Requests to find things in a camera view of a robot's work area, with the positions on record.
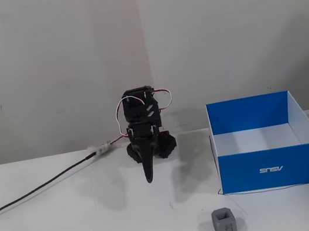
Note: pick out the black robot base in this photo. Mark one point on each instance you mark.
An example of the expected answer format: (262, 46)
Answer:
(166, 146)

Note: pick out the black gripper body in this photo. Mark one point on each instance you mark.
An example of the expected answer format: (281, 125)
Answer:
(142, 133)

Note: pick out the gray cube block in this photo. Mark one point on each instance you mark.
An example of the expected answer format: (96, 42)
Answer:
(224, 223)

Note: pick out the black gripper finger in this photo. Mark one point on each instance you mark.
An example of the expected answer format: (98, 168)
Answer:
(143, 159)
(151, 151)

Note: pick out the blue cardboard box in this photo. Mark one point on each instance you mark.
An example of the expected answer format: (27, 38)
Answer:
(273, 168)

